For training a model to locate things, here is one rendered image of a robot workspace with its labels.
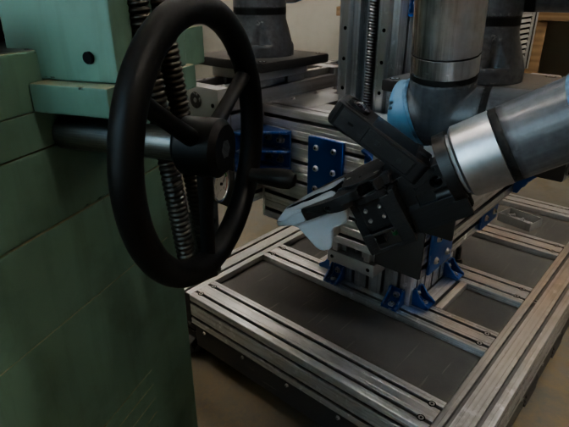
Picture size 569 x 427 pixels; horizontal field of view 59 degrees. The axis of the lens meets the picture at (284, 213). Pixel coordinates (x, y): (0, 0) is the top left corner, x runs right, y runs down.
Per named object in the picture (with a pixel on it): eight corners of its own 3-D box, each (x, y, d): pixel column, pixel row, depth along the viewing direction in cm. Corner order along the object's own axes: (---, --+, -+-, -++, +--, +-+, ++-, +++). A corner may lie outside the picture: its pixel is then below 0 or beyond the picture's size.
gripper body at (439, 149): (365, 259, 53) (477, 221, 48) (328, 190, 52) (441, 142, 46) (376, 229, 60) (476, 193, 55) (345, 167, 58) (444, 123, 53)
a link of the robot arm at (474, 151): (487, 120, 44) (484, 102, 51) (438, 141, 46) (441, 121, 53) (519, 193, 46) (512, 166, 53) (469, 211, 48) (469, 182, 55)
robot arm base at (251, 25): (259, 48, 123) (258, 4, 119) (306, 52, 114) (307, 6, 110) (212, 53, 113) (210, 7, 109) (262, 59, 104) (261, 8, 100)
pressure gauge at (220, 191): (215, 219, 82) (212, 172, 79) (195, 215, 83) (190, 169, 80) (231, 204, 88) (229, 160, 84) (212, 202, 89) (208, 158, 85)
